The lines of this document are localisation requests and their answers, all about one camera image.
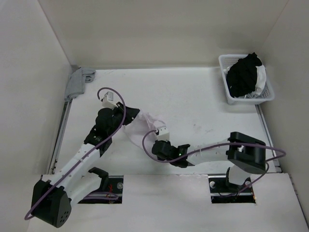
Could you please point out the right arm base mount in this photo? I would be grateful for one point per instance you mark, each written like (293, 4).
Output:
(222, 191)

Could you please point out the metal table rail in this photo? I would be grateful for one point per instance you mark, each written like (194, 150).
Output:
(59, 138)
(274, 165)

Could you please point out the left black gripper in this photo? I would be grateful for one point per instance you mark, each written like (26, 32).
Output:
(131, 113)

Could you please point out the white plastic basket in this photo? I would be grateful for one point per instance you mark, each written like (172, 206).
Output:
(228, 60)

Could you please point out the white tank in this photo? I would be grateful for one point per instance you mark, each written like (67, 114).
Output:
(142, 124)
(260, 83)

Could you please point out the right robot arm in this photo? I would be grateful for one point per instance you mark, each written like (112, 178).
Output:
(247, 154)

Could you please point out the right metal table rail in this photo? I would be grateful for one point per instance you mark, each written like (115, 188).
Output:
(274, 165)

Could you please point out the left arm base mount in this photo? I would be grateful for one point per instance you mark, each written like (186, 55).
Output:
(111, 194)

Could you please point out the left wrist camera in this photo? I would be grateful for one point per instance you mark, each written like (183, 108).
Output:
(108, 100)

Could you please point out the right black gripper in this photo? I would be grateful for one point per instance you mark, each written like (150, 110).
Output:
(160, 157)

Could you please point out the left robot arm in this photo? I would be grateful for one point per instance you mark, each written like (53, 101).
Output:
(52, 199)

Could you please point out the black tank top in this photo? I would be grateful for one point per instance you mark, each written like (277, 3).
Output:
(242, 76)

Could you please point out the left metal table rail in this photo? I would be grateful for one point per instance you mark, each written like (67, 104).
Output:
(59, 138)

